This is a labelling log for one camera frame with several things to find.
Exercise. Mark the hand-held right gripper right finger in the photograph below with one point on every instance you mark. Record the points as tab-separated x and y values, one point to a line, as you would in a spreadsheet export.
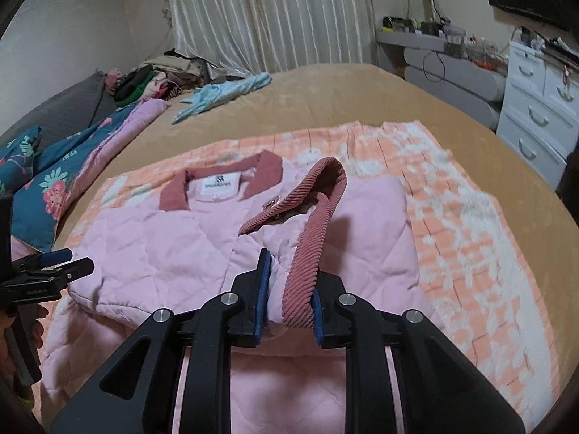
317	321

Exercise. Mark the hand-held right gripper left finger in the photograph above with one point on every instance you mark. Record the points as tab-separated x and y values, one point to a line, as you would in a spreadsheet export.
263	298

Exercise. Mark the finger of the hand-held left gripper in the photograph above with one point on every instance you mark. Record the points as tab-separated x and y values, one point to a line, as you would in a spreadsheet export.
77	267
54	257

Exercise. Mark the pink quilted jacket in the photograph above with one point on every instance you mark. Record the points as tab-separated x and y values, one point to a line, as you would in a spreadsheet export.
158	253

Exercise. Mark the pile of clothes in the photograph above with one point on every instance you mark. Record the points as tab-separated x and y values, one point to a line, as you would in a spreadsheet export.
154	77

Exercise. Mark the person's left hand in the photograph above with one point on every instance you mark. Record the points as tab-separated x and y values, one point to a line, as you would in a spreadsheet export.
38	321

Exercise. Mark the blue floral pillow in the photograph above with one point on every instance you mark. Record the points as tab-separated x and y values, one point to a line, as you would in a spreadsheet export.
18	158

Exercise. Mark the blue floral quilt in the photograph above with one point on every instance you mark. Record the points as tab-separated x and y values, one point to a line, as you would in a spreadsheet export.
90	153

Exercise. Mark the grey pillow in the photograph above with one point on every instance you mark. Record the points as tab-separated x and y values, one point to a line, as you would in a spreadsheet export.
72	104

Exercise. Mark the orange checked blanket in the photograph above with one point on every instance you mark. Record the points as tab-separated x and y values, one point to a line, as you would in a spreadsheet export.
475	257

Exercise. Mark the light blue garment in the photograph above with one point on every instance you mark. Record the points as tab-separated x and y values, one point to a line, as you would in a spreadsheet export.
217	92

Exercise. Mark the grey vanity table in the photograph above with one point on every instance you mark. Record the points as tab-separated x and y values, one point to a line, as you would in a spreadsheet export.
452	74

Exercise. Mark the white curtain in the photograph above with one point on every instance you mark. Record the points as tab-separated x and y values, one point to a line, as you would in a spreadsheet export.
271	9

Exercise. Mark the dark cloth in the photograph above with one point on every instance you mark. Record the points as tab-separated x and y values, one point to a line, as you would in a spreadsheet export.
571	176

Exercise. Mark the white drawer chest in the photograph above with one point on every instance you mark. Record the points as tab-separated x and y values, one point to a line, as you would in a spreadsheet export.
529	113

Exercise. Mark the clutter of small bottles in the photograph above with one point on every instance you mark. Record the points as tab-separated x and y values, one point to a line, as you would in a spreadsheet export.
454	36

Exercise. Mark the black flat device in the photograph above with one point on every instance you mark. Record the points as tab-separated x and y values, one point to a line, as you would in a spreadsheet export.
563	47

